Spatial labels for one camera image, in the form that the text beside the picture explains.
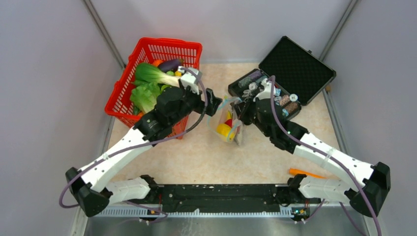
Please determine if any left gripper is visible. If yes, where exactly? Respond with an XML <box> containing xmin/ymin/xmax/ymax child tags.
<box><xmin>169</xmin><ymin>77</ymin><xmax>221</xmax><ymax>126</ymax></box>

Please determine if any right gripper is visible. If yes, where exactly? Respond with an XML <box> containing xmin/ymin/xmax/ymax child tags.
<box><xmin>233</xmin><ymin>93</ymin><xmax>271</xmax><ymax>137</ymax></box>

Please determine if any clear zip top bag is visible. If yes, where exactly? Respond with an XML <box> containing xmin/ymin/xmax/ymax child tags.
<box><xmin>207</xmin><ymin>96</ymin><xmax>244</xmax><ymax>146</ymax></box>

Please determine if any red pomegranate toy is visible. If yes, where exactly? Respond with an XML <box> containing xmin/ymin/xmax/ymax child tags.
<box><xmin>224</xmin><ymin>118</ymin><xmax>233</xmax><ymax>128</ymax></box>

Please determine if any yellow bell pepper toy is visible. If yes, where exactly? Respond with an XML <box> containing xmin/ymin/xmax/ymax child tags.
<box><xmin>216</xmin><ymin>123</ymin><xmax>236</xmax><ymax>142</ymax></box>

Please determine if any purple eggplant toy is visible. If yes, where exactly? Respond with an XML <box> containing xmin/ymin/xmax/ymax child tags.
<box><xmin>157</xmin><ymin>59</ymin><xmax>183</xmax><ymax>73</ymax></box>

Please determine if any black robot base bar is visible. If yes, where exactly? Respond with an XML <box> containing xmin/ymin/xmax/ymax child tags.
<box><xmin>135</xmin><ymin>184</ymin><xmax>321</xmax><ymax>213</ymax></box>

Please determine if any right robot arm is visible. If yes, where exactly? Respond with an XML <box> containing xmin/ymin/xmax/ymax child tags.
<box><xmin>233</xmin><ymin>99</ymin><xmax>391</xmax><ymax>217</ymax></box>

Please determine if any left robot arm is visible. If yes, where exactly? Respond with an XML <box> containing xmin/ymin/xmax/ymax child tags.
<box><xmin>64</xmin><ymin>87</ymin><xmax>222</xmax><ymax>217</ymax></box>

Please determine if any black poker chip case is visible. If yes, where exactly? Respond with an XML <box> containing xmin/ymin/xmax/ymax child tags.
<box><xmin>228</xmin><ymin>36</ymin><xmax>336</xmax><ymax>119</ymax></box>

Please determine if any orange toy carrot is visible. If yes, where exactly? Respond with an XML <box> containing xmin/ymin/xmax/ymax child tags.
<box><xmin>289</xmin><ymin>168</ymin><xmax>326</xmax><ymax>179</ymax></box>

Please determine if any green lettuce toy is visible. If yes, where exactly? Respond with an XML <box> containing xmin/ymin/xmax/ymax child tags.
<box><xmin>130</xmin><ymin>82</ymin><xmax>161</xmax><ymax>114</ymax></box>

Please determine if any orange fruit toy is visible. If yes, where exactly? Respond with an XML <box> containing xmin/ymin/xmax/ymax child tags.
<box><xmin>152</xmin><ymin>59</ymin><xmax>164</xmax><ymax>67</ymax></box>

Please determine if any green bok choy toy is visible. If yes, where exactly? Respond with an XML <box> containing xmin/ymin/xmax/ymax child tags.
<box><xmin>133</xmin><ymin>62</ymin><xmax>179</xmax><ymax>87</ymax></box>

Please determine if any red plastic basket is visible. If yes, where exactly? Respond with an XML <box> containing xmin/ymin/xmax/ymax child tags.
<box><xmin>105</xmin><ymin>37</ymin><xmax>202</xmax><ymax>127</ymax></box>

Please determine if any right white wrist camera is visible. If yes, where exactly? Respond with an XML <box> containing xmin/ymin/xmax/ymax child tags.
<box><xmin>253</xmin><ymin>81</ymin><xmax>276</xmax><ymax>102</ymax></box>

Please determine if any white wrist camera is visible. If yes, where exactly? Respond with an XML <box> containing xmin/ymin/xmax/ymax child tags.
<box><xmin>178</xmin><ymin>66</ymin><xmax>202</xmax><ymax>95</ymax></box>
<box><xmin>253</xmin><ymin>81</ymin><xmax>276</xmax><ymax>102</ymax></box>

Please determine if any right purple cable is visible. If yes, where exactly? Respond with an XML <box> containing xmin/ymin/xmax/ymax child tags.
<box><xmin>266</xmin><ymin>75</ymin><xmax>383</xmax><ymax>236</ymax></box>

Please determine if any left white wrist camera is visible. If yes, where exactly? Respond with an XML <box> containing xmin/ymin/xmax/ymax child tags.
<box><xmin>178</xmin><ymin>66</ymin><xmax>202</xmax><ymax>95</ymax></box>

